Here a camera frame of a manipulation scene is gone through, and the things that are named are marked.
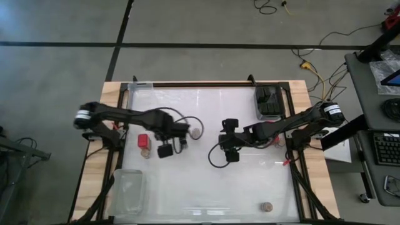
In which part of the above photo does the red tool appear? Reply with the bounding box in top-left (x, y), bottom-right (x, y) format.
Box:
top-left (382, 5), bottom-right (400, 31)

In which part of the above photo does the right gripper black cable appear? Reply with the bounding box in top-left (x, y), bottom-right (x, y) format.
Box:
top-left (207, 144), bottom-right (231, 169)

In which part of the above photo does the dark gray plastic bin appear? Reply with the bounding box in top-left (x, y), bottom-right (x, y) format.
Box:
top-left (254, 82), bottom-right (286, 122)

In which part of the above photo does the long black floor cable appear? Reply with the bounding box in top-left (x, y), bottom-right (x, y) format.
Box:
top-left (290, 23), bottom-right (384, 60)

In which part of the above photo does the black computer keyboard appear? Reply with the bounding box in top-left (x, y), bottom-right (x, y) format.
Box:
top-left (373, 132), bottom-right (400, 167)

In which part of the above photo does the large clear plastic bin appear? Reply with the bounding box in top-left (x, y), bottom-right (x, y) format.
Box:
top-left (111, 168), bottom-right (147, 216)

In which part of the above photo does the black cable coil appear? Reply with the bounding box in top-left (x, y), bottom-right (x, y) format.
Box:
top-left (381, 97), bottom-right (400, 124)

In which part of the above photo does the wooden table board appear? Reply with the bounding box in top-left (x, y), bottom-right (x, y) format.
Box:
top-left (71, 79), bottom-right (341, 221)

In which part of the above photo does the black desk leg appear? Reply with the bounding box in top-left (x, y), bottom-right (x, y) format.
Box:
top-left (321, 113), bottom-right (376, 201)

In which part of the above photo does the clear plastic bag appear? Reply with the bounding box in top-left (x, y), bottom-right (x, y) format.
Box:
top-left (369, 58), bottom-right (400, 96)

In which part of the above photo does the white paper sheet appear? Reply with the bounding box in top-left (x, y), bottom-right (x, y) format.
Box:
top-left (322, 126), bottom-right (353, 164)

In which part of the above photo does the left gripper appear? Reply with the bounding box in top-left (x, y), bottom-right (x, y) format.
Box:
top-left (157, 120), bottom-right (191, 159)

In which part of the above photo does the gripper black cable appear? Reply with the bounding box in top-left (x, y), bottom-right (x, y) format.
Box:
top-left (207, 144), bottom-right (231, 169)
top-left (149, 106), bottom-right (205, 154)

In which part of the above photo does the black aluminium table frame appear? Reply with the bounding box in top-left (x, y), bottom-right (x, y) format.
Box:
top-left (67, 74), bottom-right (344, 225)

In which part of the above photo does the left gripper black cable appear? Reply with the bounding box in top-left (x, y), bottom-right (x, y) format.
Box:
top-left (149, 106), bottom-right (205, 154)

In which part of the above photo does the red smoked paprika tin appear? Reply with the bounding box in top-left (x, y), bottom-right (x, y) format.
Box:
top-left (137, 133), bottom-right (153, 149)

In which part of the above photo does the yellow extension cable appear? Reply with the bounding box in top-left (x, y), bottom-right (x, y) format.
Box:
top-left (299, 60), bottom-right (328, 109)

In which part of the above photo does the looped black floor cable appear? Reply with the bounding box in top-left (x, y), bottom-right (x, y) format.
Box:
top-left (252, 0), bottom-right (278, 16)

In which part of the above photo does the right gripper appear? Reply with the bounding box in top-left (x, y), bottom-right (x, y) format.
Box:
top-left (217, 117), bottom-right (251, 163)

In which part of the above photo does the short yellow cable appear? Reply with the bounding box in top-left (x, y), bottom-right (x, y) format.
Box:
top-left (280, 0), bottom-right (295, 17)

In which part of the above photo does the black metal stand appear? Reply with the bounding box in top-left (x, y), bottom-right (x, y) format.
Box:
top-left (0, 126), bottom-right (53, 225)

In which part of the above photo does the gray office desk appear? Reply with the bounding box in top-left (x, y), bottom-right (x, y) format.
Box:
top-left (344, 45), bottom-right (400, 207)

